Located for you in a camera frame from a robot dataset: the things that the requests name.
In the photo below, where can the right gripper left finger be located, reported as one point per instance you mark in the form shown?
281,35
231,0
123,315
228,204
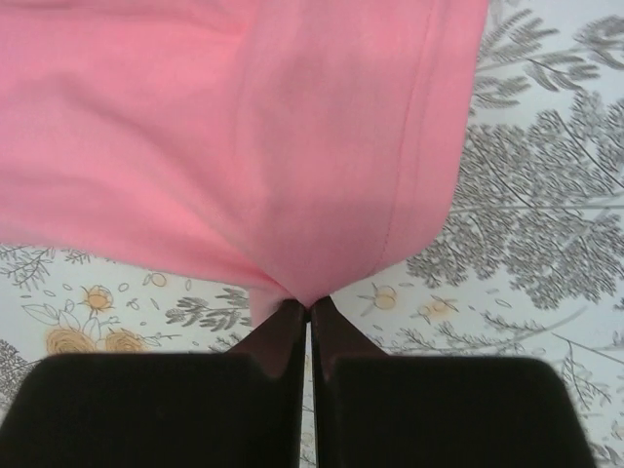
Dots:
239,408

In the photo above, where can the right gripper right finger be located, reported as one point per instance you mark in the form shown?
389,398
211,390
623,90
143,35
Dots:
373,409

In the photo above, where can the pink t shirt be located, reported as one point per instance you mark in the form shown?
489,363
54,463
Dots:
291,148

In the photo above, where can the floral table mat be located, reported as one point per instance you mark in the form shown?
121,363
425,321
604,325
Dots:
529,263

